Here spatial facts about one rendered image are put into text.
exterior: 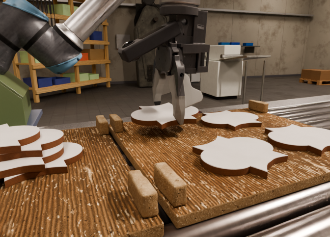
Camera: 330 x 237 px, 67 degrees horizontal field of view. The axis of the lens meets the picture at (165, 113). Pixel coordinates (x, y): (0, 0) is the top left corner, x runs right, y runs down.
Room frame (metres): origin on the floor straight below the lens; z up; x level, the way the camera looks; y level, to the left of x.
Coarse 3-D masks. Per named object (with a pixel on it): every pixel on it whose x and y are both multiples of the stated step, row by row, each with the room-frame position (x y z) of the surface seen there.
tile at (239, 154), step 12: (204, 144) 0.38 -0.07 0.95; (216, 144) 0.38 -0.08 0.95; (228, 144) 0.38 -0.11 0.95; (240, 144) 0.38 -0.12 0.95; (252, 144) 0.38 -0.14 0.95; (264, 144) 0.38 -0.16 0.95; (204, 156) 0.34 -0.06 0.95; (216, 156) 0.34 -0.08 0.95; (228, 156) 0.34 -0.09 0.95; (240, 156) 0.34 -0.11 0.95; (252, 156) 0.34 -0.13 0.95; (264, 156) 0.34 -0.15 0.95; (276, 156) 0.34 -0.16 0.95; (216, 168) 0.30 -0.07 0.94; (228, 168) 0.30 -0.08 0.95; (240, 168) 0.30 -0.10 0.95; (252, 168) 0.30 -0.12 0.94; (264, 168) 0.30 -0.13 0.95
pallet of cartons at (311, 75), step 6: (306, 72) 8.40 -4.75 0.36; (312, 72) 8.17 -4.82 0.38; (318, 72) 7.95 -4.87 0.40; (324, 72) 7.89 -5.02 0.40; (300, 78) 8.57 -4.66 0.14; (306, 78) 8.36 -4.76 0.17; (312, 78) 8.14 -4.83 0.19; (318, 78) 7.91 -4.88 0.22; (324, 78) 7.90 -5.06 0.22; (318, 84) 7.85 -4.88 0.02; (324, 84) 7.89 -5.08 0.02
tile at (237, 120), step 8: (216, 112) 0.60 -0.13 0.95; (224, 112) 0.60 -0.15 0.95; (232, 112) 0.60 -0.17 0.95; (240, 112) 0.60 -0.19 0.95; (208, 120) 0.53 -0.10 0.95; (216, 120) 0.53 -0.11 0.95; (224, 120) 0.53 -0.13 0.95; (232, 120) 0.53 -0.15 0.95; (240, 120) 0.53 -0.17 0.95; (248, 120) 0.53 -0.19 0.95; (256, 120) 0.54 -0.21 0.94; (224, 128) 0.50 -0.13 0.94; (232, 128) 0.49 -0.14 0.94; (240, 128) 0.50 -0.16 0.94
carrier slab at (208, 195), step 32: (128, 128) 0.50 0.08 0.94; (192, 128) 0.50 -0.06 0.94; (256, 128) 0.50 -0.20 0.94; (160, 160) 0.35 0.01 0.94; (192, 160) 0.35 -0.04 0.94; (288, 160) 0.35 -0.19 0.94; (320, 160) 0.35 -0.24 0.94; (160, 192) 0.26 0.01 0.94; (192, 192) 0.26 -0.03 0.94; (224, 192) 0.26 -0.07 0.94; (256, 192) 0.26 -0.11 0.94; (288, 192) 0.28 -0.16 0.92
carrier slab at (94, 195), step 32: (96, 128) 0.50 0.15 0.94; (96, 160) 0.35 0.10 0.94; (0, 192) 0.26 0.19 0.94; (32, 192) 0.26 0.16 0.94; (64, 192) 0.26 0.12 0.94; (96, 192) 0.26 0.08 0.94; (128, 192) 0.26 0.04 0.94; (0, 224) 0.20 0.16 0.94; (32, 224) 0.20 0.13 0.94; (64, 224) 0.20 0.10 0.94; (96, 224) 0.20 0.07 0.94; (128, 224) 0.20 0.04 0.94; (160, 224) 0.20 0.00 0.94
